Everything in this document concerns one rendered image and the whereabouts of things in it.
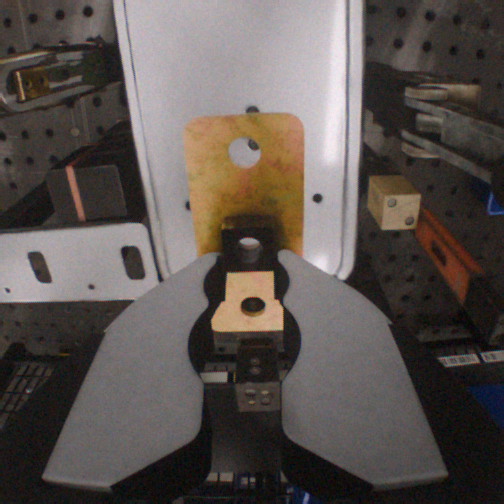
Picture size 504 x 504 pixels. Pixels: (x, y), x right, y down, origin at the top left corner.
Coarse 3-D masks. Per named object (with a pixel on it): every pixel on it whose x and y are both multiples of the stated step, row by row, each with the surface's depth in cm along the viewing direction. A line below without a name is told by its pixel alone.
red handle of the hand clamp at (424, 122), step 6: (420, 114) 29; (426, 114) 29; (420, 120) 29; (426, 120) 29; (432, 120) 29; (438, 120) 28; (420, 126) 29; (426, 126) 29; (432, 126) 29; (438, 126) 29; (420, 132) 30; (426, 132) 30; (432, 132) 29; (438, 132) 29
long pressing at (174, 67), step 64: (128, 0) 31; (192, 0) 31; (256, 0) 31; (320, 0) 31; (128, 64) 34; (192, 64) 34; (256, 64) 34; (320, 64) 33; (320, 128) 36; (320, 192) 40; (192, 256) 43; (320, 256) 43
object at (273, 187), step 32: (192, 128) 12; (224, 128) 12; (256, 128) 12; (288, 128) 12; (192, 160) 12; (224, 160) 12; (256, 160) 13; (288, 160) 12; (192, 192) 13; (224, 192) 13; (256, 192) 13; (288, 192) 13; (224, 224) 13; (256, 224) 13; (288, 224) 13; (256, 256) 13; (256, 288) 15; (224, 320) 16; (256, 320) 16
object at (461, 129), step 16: (432, 112) 27; (448, 112) 25; (464, 112) 24; (480, 112) 24; (448, 128) 27; (464, 128) 25; (480, 128) 22; (496, 128) 20; (416, 144) 30; (432, 144) 28; (448, 144) 27; (464, 144) 25; (480, 144) 23; (496, 144) 22; (448, 160) 26; (464, 160) 24; (480, 160) 24; (496, 160) 22; (480, 176) 23; (496, 176) 18; (496, 192) 18
